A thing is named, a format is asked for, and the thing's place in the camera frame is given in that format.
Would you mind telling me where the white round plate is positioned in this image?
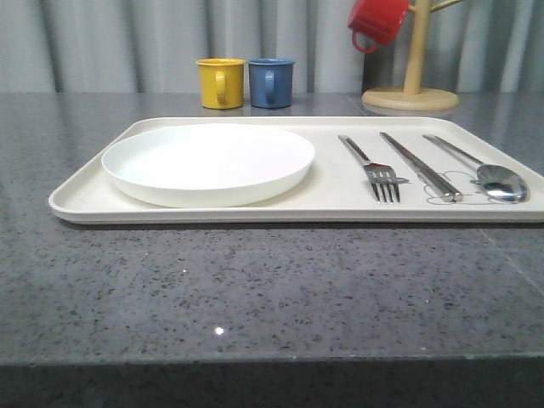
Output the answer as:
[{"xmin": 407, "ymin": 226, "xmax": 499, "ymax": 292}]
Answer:
[{"xmin": 101, "ymin": 123, "xmax": 315, "ymax": 208}]

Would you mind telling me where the silver metal fork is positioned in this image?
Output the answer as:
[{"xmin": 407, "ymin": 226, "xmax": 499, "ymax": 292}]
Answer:
[{"xmin": 337, "ymin": 135, "xmax": 400, "ymax": 204}]

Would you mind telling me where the silver metal spoon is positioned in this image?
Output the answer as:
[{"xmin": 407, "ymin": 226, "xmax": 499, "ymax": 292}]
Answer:
[{"xmin": 423, "ymin": 134, "xmax": 530, "ymax": 203}]

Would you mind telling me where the cream rabbit serving tray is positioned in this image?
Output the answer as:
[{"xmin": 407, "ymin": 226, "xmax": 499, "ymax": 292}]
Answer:
[{"xmin": 49, "ymin": 116, "xmax": 543, "ymax": 224}]

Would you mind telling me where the blue mug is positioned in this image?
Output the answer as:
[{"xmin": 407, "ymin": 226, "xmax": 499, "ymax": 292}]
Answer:
[{"xmin": 248, "ymin": 58, "xmax": 295, "ymax": 109}]

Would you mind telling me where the yellow mug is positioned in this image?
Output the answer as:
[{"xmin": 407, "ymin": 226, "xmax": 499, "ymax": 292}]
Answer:
[{"xmin": 196, "ymin": 58, "xmax": 246, "ymax": 110}]

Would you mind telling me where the wooden mug tree stand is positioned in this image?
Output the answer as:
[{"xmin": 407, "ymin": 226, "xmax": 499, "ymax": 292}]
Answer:
[{"xmin": 361, "ymin": 0, "xmax": 462, "ymax": 111}]

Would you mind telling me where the red mug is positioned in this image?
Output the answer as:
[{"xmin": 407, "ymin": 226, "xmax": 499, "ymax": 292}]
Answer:
[{"xmin": 348, "ymin": 0, "xmax": 410, "ymax": 54}]

